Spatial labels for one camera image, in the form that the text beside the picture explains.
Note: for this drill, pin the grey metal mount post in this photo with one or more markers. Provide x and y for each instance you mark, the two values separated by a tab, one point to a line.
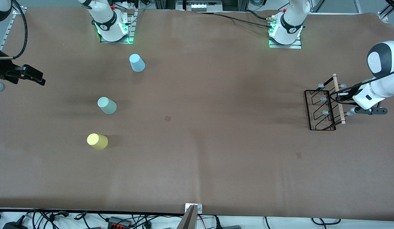
189	221

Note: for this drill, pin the black power plug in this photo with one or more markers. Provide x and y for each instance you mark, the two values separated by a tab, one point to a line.
217	222

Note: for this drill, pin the grey equipment box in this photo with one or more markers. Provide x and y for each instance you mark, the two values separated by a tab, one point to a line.
200	5

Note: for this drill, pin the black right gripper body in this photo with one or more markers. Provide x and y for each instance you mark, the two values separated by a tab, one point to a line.
0	69

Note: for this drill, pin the mint green plastic cup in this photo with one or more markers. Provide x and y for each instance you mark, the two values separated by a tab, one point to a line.
107	106

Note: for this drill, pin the silver bracket plate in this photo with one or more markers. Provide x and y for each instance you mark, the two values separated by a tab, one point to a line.
200	208

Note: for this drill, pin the black power adapter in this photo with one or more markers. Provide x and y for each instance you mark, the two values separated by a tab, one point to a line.
14	225

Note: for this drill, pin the white power strip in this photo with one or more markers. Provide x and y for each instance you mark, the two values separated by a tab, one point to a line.
130	4

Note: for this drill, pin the yellow plastic cup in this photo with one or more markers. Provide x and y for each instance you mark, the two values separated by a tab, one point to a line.
97	141

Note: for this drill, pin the black orange connector box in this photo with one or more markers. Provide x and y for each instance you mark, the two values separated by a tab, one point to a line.
119	221

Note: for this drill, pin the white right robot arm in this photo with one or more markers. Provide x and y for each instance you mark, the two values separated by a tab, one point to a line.
104	16

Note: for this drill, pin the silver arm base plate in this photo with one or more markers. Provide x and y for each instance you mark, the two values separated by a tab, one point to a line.
132	28
286	46

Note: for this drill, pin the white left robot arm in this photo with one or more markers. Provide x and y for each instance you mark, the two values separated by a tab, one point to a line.
383	89

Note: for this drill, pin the light blue plastic cup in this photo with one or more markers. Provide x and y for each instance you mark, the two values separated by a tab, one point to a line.
137	63

